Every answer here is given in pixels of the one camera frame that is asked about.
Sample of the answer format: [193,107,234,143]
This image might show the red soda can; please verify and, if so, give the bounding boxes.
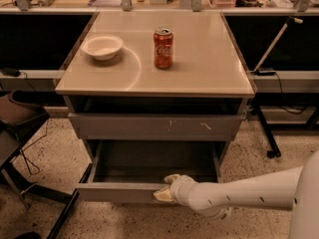
[154,28,173,69]

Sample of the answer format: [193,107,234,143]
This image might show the black power adapter right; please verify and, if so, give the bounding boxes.
[256,68,276,76]

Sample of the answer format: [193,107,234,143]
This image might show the dark office chair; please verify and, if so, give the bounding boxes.
[0,91,50,209]

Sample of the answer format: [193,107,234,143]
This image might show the black power adapter left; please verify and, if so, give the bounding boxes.
[0,68,21,77]

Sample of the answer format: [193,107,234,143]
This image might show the black desk leg right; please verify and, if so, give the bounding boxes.
[252,105,281,158]

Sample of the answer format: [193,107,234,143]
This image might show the white stick with black tip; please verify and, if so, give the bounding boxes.
[252,16,303,75]

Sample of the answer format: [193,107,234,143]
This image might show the grey drawer cabinet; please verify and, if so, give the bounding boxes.
[54,9,257,184]

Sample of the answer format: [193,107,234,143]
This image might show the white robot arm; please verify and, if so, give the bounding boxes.
[154,151,319,239]

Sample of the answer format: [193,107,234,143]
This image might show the black cable on floor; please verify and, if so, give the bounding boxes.
[18,119,49,176]

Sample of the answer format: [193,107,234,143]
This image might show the black desk leg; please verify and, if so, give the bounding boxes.
[47,163,92,239]
[252,105,281,158]

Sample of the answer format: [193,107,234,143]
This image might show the white bowl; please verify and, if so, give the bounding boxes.
[81,35,124,61]

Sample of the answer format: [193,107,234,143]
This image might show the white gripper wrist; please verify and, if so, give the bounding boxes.
[154,174,200,207]

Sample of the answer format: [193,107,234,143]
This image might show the black power adapter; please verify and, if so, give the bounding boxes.
[256,68,276,76]
[0,68,21,77]

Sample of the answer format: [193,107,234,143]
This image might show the grey top drawer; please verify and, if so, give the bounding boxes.
[69,113,242,141]

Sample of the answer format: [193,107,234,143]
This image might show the grey drawer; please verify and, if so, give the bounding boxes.
[69,113,242,141]
[78,140,222,204]

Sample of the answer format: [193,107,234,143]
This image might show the black desk leg left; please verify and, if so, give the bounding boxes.
[47,163,92,239]

